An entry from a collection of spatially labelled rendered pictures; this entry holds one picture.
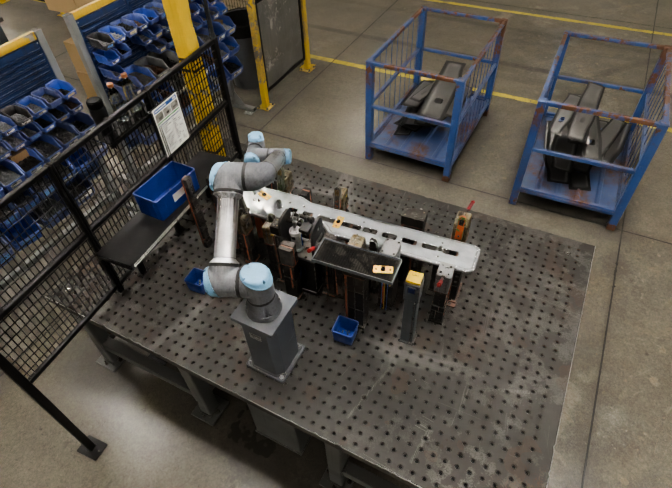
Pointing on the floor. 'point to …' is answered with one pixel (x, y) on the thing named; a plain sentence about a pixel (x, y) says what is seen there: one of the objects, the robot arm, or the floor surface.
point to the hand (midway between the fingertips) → (263, 188)
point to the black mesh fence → (92, 448)
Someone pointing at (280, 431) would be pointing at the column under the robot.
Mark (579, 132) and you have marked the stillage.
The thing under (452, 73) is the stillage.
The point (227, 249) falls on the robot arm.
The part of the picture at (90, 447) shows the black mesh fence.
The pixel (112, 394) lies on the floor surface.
